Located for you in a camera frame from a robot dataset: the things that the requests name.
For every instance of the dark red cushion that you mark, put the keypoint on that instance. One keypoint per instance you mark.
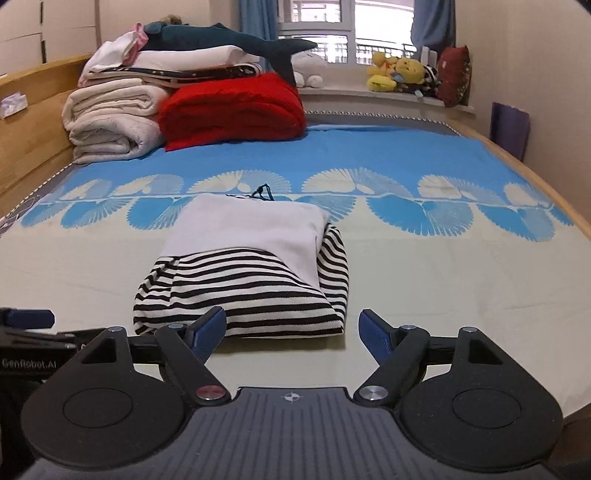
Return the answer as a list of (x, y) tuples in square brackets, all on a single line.
[(452, 76)]

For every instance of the white window sill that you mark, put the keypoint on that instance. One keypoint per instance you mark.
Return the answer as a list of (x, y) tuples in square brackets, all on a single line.
[(360, 99)]

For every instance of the white tissue pack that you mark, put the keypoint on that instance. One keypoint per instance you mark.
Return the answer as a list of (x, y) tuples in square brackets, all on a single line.
[(13, 104)]

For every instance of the black white plush toy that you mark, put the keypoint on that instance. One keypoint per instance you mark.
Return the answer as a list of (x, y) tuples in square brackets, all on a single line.
[(429, 78)]

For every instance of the purple board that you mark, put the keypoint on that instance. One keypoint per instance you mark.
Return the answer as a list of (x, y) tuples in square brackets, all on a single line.
[(508, 131)]

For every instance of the teal shark plush toy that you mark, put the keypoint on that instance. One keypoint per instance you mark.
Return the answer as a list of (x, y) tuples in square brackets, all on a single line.
[(198, 39)]

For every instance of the red folded blanket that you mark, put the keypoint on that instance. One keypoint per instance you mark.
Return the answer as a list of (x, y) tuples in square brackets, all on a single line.
[(231, 110)]

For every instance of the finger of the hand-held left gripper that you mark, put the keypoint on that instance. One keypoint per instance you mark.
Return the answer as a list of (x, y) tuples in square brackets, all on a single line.
[(27, 318)]

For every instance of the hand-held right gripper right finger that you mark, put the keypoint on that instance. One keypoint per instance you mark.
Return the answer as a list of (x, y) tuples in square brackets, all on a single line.
[(376, 334)]

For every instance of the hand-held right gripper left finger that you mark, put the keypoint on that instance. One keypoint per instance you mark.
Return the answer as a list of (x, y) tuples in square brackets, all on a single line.
[(207, 330)]

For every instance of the striped hooded top white vest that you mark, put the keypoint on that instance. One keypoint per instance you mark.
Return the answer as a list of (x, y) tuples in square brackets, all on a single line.
[(240, 286)]

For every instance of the cream wardrobe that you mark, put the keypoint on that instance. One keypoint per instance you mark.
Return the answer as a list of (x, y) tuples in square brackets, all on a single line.
[(55, 41)]

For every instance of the cream folded quilt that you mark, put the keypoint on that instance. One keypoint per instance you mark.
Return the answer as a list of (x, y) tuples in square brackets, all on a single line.
[(111, 120)]

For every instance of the yellow duck plush toy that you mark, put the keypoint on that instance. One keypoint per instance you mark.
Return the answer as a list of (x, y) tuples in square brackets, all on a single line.
[(381, 83)]

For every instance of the blond haired doll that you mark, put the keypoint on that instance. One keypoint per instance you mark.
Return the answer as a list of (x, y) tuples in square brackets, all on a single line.
[(171, 19)]

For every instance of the window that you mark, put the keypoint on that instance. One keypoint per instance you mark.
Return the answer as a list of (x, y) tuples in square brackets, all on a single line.
[(314, 32)]

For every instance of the blue curtain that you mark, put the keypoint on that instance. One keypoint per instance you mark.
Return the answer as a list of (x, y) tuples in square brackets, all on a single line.
[(431, 23), (256, 18)]

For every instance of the wooden bed frame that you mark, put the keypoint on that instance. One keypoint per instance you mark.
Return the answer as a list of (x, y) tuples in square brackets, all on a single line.
[(27, 120)]

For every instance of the yellow round plush toy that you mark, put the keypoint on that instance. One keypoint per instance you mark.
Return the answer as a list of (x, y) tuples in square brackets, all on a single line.
[(411, 69)]

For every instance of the white pink folded cloth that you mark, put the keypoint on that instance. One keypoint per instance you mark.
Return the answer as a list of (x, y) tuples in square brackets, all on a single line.
[(111, 55)]

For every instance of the blue cream patterned bed sheet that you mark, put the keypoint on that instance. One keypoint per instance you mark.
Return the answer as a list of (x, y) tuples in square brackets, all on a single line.
[(369, 157)]

